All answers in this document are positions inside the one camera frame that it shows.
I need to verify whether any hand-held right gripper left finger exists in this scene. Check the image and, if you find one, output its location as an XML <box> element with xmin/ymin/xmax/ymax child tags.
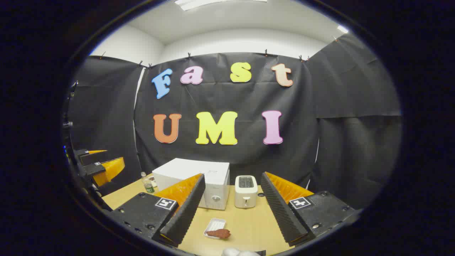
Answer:
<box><xmin>107</xmin><ymin>173</ymin><xmax>207</xmax><ymax>247</ymax></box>

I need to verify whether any white toaster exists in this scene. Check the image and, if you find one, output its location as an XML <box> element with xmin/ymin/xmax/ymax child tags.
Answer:
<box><xmin>234</xmin><ymin>175</ymin><xmax>258</xmax><ymax>209</ymax></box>

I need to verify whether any white microwave oven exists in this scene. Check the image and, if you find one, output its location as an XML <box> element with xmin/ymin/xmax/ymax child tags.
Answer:
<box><xmin>152</xmin><ymin>158</ymin><xmax>230</xmax><ymax>210</ymax></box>

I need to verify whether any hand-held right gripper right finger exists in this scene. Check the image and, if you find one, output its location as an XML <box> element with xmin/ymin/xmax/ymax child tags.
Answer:
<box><xmin>261</xmin><ymin>171</ymin><xmax>359</xmax><ymax>247</ymax></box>

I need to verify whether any brown meat piece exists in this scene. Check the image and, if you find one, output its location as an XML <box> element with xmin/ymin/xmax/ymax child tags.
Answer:
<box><xmin>207</xmin><ymin>229</ymin><xmax>231</xmax><ymax>239</ymax></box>

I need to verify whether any clear plastic water bottle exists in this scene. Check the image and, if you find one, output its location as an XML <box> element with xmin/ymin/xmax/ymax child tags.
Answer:
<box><xmin>141</xmin><ymin>172</ymin><xmax>155</xmax><ymax>194</ymax></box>

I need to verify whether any white rectangular tray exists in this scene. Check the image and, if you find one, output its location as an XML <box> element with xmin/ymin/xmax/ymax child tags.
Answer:
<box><xmin>203</xmin><ymin>218</ymin><xmax>227</xmax><ymax>239</ymax></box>

